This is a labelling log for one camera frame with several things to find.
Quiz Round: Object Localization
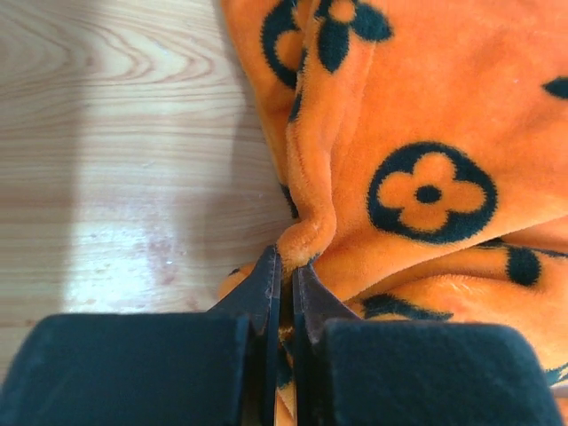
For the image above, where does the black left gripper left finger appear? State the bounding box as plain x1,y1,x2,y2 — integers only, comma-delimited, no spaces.
1,246,280,425

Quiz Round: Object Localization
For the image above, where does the orange monogram pillowcase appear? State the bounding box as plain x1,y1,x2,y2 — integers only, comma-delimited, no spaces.
216,0,568,426

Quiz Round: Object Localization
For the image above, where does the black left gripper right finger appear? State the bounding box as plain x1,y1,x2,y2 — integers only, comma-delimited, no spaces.
292,266,563,425

